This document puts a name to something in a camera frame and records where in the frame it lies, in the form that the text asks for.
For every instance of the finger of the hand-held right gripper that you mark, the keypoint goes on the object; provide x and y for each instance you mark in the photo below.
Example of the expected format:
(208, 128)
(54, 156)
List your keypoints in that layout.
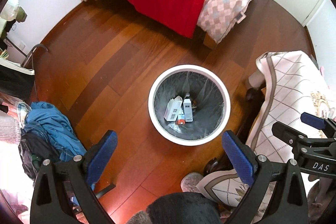
(287, 133)
(312, 119)

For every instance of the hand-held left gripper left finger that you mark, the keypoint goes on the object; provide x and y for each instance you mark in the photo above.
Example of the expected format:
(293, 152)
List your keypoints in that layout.
(103, 154)

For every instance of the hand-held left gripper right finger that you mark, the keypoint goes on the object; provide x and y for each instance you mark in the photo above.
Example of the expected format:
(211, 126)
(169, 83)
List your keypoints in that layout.
(237, 154)

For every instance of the white round trash bin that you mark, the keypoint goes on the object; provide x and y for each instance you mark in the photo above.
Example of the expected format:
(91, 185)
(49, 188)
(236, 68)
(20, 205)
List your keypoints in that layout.
(157, 129)

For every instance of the dark wooden table leg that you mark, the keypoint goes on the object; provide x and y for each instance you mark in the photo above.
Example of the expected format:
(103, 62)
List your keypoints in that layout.
(214, 164)
(253, 96)

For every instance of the black chair base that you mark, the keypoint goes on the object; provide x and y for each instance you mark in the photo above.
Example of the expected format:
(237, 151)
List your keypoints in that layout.
(105, 188)

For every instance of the cream diamond-pattern tablecloth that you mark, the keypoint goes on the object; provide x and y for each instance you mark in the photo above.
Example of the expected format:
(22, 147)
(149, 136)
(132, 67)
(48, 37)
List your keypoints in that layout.
(288, 90)

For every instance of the grey slipper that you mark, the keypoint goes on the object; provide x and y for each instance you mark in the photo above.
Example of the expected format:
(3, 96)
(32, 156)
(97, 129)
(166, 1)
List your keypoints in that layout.
(191, 182)

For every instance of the grey bin liner bag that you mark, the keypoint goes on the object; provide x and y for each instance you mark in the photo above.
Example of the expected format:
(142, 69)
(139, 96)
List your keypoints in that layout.
(207, 108)

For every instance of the blue clothes pile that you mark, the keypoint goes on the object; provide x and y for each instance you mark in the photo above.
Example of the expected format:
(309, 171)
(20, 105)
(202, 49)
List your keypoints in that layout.
(52, 121)

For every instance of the small orange carton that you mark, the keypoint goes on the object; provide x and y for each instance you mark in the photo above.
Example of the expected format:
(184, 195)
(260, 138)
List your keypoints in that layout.
(181, 121)

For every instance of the dark clothes bundle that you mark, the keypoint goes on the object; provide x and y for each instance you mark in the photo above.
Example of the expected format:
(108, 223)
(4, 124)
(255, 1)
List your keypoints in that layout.
(36, 150)

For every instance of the tall white carton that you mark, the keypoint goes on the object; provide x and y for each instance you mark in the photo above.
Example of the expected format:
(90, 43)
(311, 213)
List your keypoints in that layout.
(187, 109)

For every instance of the white barcode carton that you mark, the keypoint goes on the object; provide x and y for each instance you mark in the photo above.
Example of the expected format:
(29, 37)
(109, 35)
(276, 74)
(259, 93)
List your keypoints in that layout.
(172, 111)

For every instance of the person's dark fleece leg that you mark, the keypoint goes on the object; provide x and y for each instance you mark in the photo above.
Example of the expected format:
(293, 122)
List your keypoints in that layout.
(181, 209)

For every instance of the pink textured blanket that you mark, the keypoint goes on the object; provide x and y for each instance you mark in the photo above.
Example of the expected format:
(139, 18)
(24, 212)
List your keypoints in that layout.
(10, 140)

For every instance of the white-edged black board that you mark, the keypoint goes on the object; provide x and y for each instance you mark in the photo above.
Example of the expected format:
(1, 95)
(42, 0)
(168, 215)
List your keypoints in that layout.
(14, 81)

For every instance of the curved black metal tube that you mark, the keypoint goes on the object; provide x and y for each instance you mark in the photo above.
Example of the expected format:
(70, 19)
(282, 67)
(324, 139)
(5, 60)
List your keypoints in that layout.
(32, 52)

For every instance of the white quilt label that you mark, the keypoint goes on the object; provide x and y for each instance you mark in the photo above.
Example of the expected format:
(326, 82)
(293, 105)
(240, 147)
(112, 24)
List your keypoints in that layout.
(240, 18)

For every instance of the pink checkered quilt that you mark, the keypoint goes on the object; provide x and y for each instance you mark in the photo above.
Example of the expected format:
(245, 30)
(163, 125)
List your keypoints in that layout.
(223, 8)

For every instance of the white plastic bag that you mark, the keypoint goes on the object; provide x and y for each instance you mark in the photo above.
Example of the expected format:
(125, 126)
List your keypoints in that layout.
(11, 7)

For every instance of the white wall outlet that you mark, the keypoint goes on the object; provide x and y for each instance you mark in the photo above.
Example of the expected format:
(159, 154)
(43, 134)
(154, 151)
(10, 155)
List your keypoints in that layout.
(22, 45)

